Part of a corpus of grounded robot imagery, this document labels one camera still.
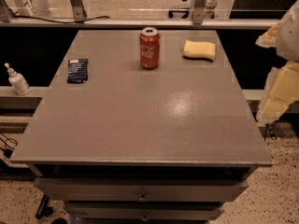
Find grey metal frame post right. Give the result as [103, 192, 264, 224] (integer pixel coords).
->
[191, 0, 206, 25]

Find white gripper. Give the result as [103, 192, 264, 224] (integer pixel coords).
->
[255, 7, 299, 124]

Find grey top drawer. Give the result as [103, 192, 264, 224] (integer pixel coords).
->
[35, 178, 248, 203]

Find black cable on ledge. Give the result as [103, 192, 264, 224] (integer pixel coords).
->
[0, 0, 111, 25]

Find dark blue snack packet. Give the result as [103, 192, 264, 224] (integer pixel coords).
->
[67, 59, 88, 84]

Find white pump bottle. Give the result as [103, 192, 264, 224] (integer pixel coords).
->
[5, 63, 31, 96]

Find yellow sponge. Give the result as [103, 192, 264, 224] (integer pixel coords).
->
[183, 40, 216, 61]

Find grey lower drawer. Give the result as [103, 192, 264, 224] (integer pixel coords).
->
[64, 202, 223, 221]

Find black cables on floor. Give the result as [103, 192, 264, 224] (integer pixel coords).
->
[0, 132, 19, 161]

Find red coke can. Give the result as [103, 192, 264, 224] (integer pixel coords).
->
[139, 27, 160, 70]

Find grey drawer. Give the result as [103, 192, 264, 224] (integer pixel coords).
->
[35, 178, 248, 203]
[64, 202, 223, 221]

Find grey metal frame post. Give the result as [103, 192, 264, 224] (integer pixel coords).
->
[70, 0, 87, 22]
[191, 0, 206, 25]

